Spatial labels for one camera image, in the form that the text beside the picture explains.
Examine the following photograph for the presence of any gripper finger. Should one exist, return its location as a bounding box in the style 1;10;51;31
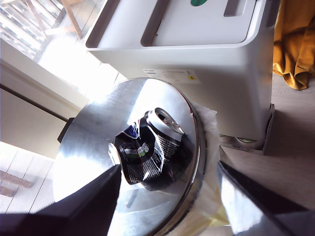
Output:
218;161;308;235
43;164;122;236

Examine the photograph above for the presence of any black drink can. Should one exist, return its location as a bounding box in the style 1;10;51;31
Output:
108;107;185;185

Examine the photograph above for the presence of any grey recycling bin lid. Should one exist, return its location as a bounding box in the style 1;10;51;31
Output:
85;0;269;51

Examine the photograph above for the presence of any plastic bin liner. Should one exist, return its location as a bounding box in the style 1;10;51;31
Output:
172;102;233;236

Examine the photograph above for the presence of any grey recycling bin body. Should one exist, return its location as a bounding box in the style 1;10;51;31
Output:
86;44;276;146

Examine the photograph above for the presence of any white label sticker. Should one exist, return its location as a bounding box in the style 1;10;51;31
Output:
142;68;199;84

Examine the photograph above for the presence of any mustard yellow cloth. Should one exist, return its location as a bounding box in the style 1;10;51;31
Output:
272;0;315;90

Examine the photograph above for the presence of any wooden folding chair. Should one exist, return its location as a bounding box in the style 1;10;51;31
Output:
24;0;84;40

